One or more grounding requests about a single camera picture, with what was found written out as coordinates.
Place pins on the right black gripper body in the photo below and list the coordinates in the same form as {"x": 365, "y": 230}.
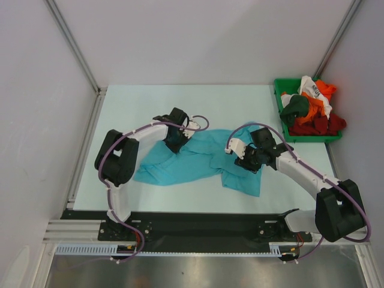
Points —
{"x": 248, "y": 162}

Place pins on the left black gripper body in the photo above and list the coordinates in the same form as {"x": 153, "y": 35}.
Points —
{"x": 174, "y": 144}

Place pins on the light blue t shirt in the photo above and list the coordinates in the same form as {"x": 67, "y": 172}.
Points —
{"x": 201, "y": 157}

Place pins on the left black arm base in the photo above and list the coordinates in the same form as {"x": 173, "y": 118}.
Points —
{"x": 112, "y": 231}

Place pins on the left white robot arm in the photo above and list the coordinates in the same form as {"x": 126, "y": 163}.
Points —
{"x": 117, "y": 158}

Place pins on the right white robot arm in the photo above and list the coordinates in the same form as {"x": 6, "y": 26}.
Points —
{"x": 339, "y": 209}

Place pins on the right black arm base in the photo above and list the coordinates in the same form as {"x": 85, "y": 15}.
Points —
{"x": 276, "y": 231}

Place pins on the dark green t shirt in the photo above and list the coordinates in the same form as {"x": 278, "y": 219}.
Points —
{"x": 294, "y": 106}

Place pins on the red t shirt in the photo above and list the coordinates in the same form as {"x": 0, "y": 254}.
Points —
{"x": 318, "y": 126}

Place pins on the green plastic bin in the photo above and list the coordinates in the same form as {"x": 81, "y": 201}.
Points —
{"x": 290, "y": 86}

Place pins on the orange t shirt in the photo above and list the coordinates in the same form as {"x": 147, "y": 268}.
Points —
{"x": 319, "y": 95}

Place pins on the white printed t shirt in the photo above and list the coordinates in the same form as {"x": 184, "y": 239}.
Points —
{"x": 306, "y": 105}

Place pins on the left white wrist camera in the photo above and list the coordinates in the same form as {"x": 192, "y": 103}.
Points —
{"x": 191, "y": 126}

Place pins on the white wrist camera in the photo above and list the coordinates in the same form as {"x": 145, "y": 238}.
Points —
{"x": 236, "y": 146}
{"x": 191, "y": 126}

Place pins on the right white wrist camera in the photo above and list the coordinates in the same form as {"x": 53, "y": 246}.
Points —
{"x": 236, "y": 146}

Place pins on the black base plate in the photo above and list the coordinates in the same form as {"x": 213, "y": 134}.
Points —
{"x": 163, "y": 222}

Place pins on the white cable duct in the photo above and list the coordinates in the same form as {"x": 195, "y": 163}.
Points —
{"x": 115, "y": 250}

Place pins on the aluminium front rail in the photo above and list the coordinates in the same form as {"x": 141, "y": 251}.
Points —
{"x": 86, "y": 231}

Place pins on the right aluminium corner post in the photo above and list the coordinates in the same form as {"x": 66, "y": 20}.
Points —
{"x": 344, "y": 25}

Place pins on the aluminium corner post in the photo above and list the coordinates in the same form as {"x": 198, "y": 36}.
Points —
{"x": 69, "y": 38}
{"x": 344, "y": 25}

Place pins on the left aluminium corner post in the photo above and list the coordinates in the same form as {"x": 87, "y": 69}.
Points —
{"x": 69, "y": 38}

